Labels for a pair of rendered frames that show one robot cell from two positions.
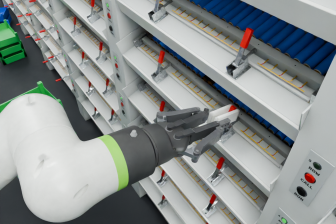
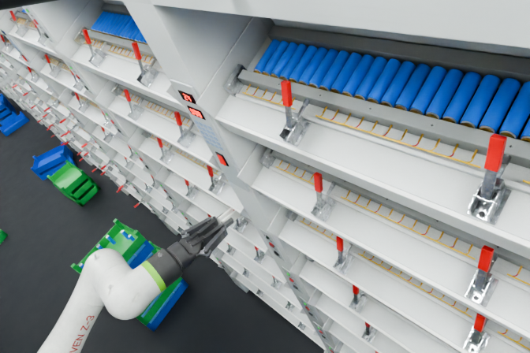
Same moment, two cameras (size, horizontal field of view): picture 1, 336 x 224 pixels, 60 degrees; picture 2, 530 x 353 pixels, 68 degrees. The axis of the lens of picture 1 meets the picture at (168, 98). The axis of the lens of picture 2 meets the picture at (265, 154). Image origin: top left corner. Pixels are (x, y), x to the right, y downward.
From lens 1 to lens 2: 0.67 m
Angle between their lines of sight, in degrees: 5
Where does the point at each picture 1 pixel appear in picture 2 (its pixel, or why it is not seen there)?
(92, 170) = (139, 284)
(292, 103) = not seen: hidden behind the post
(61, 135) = (117, 271)
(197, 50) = (195, 179)
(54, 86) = (136, 211)
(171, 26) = (177, 164)
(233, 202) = (276, 271)
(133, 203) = (240, 300)
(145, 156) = (169, 265)
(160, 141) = (179, 253)
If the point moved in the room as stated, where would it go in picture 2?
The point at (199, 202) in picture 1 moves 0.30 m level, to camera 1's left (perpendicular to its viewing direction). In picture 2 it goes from (269, 280) to (197, 304)
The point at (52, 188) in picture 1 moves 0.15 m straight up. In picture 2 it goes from (119, 300) to (80, 269)
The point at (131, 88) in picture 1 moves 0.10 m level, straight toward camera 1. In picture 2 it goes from (184, 204) to (189, 221)
